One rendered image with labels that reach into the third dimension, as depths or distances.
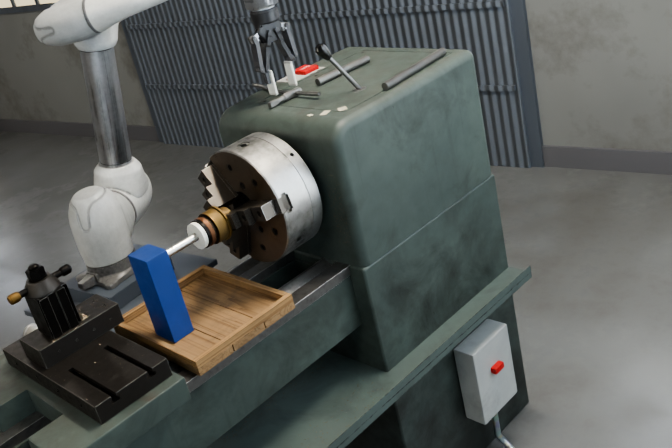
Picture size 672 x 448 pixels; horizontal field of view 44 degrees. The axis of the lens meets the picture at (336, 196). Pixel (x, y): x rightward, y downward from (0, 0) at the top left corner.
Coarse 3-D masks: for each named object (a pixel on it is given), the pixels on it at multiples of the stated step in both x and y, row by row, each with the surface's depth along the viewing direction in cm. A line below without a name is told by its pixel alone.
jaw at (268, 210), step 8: (256, 200) 205; (264, 200) 202; (272, 200) 199; (280, 200) 199; (240, 208) 203; (248, 208) 200; (256, 208) 199; (264, 208) 198; (272, 208) 199; (280, 208) 199; (288, 208) 201; (232, 216) 201; (240, 216) 201; (248, 216) 200; (256, 216) 200; (264, 216) 198; (272, 216) 199; (232, 224) 202; (240, 224) 202; (248, 224) 201
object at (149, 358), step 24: (120, 336) 188; (24, 360) 187; (72, 360) 183; (96, 360) 181; (120, 360) 178; (144, 360) 176; (48, 384) 180; (72, 384) 174; (96, 384) 175; (120, 384) 170; (144, 384) 172; (96, 408) 165; (120, 408) 169
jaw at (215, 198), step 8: (208, 168) 210; (216, 168) 211; (200, 176) 210; (208, 176) 209; (216, 176) 210; (208, 184) 209; (216, 184) 208; (224, 184) 209; (208, 192) 207; (216, 192) 207; (224, 192) 208; (232, 192) 209; (240, 192) 210; (208, 200) 205; (216, 200) 206; (224, 200) 207; (232, 200) 210
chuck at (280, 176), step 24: (264, 144) 205; (240, 168) 203; (264, 168) 199; (288, 168) 202; (264, 192) 201; (288, 192) 200; (288, 216) 200; (312, 216) 207; (264, 240) 210; (288, 240) 203
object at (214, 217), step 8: (208, 208) 205; (216, 208) 203; (224, 208) 205; (200, 216) 203; (208, 216) 201; (216, 216) 201; (224, 216) 202; (200, 224) 199; (208, 224) 200; (216, 224) 200; (224, 224) 201; (208, 232) 199; (216, 232) 201; (224, 232) 202; (216, 240) 202
